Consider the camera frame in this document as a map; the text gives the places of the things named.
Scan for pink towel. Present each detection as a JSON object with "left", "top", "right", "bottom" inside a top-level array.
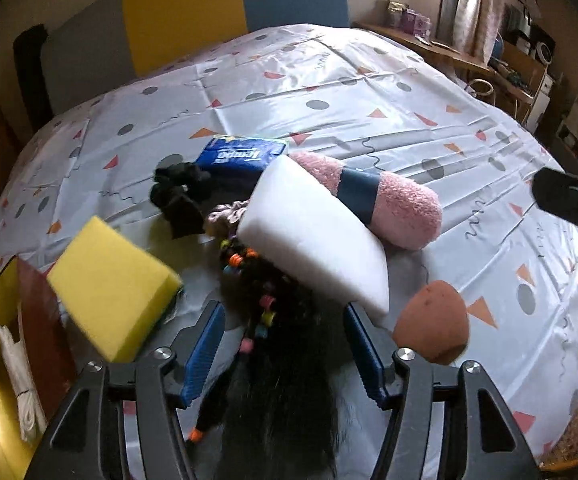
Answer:
[{"left": 289, "top": 152, "right": 444, "bottom": 251}]

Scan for purple boxes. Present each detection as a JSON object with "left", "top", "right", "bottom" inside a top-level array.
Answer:
[{"left": 386, "top": 0, "right": 432, "bottom": 36}]

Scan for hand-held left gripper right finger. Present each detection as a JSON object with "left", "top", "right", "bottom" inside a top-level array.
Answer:
[{"left": 344, "top": 301, "right": 544, "bottom": 480}]

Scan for blue tissue pack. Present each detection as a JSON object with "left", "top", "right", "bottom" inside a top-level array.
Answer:
[{"left": 194, "top": 135, "right": 288, "bottom": 171}]

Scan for black scrunchie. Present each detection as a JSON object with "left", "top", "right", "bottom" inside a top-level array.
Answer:
[{"left": 150, "top": 162, "right": 212, "bottom": 241}]

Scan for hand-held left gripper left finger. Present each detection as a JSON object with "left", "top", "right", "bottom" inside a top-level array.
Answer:
[{"left": 29, "top": 300, "right": 227, "bottom": 480}]

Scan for grey yellow blue headboard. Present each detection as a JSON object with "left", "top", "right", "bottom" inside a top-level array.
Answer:
[{"left": 41, "top": 0, "right": 352, "bottom": 111}]

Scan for yellow sponge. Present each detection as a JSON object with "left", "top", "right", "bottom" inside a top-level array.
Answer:
[{"left": 46, "top": 216, "right": 184, "bottom": 363}]

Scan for cream rolled towel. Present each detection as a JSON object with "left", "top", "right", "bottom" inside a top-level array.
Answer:
[{"left": 0, "top": 322, "right": 47, "bottom": 443}]

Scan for white foam block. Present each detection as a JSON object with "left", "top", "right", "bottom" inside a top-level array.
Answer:
[{"left": 236, "top": 156, "right": 390, "bottom": 317}]

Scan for white ring handle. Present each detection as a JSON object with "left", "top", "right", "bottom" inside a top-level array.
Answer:
[{"left": 469, "top": 79, "right": 494, "bottom": 106}]

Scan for brown makeup sponge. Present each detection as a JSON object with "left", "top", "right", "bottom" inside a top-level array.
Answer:
[{"left": 393, "top": 280, "right": 470, "bottom": 365}]

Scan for wooden shelf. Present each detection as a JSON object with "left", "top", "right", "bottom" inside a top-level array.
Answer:
[{"left": 351, "top": 20, "right": 534, "bottom": 106}]

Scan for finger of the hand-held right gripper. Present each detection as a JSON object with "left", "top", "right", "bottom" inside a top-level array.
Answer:
[{"left": 531, "top": 167, "right": 578, "bottom": 241}]

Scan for black roll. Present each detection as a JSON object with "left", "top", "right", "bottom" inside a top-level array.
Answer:
[{"left": 13, "top": 24, "right": 52, "bottom": 131}]

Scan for patterned curtain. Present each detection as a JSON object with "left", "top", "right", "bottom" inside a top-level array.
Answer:
[{"left": 441, "top": 0, "right": 502, "bottom": 61}]

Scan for pink scrunchie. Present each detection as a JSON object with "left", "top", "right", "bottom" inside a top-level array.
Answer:
[{"left": 204, "top": 199, "right": 254, "bottom": 238}]

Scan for black hairpiece with coloured beads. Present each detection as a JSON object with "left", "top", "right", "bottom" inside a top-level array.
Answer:
[{"left": 186, "top": 237, "right": 364, "bottom": 480}]

